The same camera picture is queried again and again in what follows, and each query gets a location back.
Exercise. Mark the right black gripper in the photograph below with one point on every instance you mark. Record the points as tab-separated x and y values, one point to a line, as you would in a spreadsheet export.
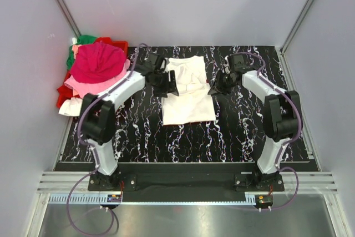
216	87

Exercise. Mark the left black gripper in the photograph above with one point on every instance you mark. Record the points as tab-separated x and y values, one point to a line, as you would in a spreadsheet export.
169	87

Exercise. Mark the white coca-cola t-shirt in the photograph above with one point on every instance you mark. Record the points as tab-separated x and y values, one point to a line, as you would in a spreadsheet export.
193	104

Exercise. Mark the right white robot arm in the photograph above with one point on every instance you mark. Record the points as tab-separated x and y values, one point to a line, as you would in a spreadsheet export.
282	116

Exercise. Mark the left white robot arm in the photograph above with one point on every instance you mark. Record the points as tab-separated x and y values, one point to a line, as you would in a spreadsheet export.
97	123

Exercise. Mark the magenta t-shirt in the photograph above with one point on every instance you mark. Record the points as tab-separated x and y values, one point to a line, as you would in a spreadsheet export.
97	62

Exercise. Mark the light pink t-shirt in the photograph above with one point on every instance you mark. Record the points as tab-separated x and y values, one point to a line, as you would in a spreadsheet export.
81	89

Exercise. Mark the green t-shirt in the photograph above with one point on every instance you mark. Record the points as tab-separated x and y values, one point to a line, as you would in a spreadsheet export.
76	43

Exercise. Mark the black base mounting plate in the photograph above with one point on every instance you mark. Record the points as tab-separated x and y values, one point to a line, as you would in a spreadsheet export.
181	178

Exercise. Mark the white t-shirt in bin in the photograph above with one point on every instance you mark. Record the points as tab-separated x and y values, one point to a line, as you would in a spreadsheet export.
71	107

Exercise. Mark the red t-shirt in bin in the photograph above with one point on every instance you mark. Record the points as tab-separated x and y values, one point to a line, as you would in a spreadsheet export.
65	93

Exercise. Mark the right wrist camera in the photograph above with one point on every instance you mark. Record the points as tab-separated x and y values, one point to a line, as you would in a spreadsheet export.
236	61

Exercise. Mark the right aluminium frame post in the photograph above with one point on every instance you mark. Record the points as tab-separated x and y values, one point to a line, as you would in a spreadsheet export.
296	26

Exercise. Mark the aluminium frame post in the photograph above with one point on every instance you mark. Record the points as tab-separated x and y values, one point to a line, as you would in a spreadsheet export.
68	17
296	26

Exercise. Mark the white slotted cable duct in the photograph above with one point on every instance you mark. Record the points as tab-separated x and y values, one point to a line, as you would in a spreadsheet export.
152	199

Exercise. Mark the left aluminium frame post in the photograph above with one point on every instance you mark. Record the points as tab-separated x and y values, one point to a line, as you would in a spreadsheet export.
68	17

